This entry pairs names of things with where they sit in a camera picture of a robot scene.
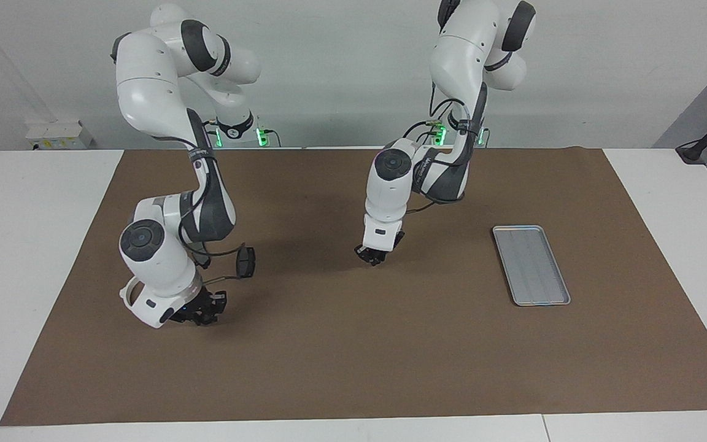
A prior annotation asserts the white semicircular plastic bracket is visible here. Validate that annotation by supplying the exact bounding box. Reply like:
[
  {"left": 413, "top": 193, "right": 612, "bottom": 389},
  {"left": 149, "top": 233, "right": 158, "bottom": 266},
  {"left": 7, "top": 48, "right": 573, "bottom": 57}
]
[{"left": 119, "top": 277, "right": 143, "bottom": 308}]

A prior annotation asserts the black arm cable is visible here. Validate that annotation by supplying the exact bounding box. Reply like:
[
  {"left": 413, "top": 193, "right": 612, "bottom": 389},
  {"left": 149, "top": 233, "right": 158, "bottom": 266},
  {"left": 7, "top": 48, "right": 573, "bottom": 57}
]
[
  {"left": 406, "top": 80, "right": 488, "bottom": 215},
  {"left": 179, "top": 107, "right": 250, "bottom": 286}
]

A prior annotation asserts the silver metal tray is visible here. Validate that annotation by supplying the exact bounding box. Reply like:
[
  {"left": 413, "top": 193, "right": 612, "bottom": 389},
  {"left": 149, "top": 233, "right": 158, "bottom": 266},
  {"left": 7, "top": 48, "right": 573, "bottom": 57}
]
[{"left": 492, "top": 225, "right": 571, "bottom": 306}]

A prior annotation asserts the white power strip box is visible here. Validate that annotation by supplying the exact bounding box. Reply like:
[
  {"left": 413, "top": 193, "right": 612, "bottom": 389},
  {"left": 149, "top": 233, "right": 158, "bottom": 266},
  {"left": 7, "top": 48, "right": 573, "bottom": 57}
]
[{"left": 25, "top": 120, "right": 93, "bottom": 151}]

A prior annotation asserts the brown table mat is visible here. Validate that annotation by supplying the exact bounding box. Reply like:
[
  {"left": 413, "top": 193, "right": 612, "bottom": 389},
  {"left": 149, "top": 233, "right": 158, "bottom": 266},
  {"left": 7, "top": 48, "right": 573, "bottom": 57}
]
[{"left": 0, "top": 147, "right": 707, "bottom": 427}]

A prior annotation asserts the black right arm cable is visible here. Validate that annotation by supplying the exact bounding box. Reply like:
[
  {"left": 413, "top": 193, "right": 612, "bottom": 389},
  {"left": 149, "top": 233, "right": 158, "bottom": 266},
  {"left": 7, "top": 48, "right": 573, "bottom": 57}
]
[{"left": 179, "top": 107, "right": 250, "bottom": 286}]

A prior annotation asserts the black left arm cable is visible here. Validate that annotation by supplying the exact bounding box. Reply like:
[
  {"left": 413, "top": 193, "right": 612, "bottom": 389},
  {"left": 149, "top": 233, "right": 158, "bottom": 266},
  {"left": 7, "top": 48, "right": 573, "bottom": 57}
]
[{"left": 406, "top": 80, "right": 488, "bottom": 215}]

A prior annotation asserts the black left base cable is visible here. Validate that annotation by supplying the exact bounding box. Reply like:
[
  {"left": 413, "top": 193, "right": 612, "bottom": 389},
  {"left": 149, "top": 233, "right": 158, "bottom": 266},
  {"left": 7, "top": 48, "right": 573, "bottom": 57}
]
[{"left": 401, "top": 118, "right": 446, "bottom": 147}]

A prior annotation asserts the rectangular dark grey brake pad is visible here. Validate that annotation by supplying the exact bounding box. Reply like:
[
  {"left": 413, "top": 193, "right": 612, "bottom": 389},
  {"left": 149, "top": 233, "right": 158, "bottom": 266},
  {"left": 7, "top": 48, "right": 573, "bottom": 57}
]
[{"left": 236, "top": 246, "right": 257, "bottom": 279}]

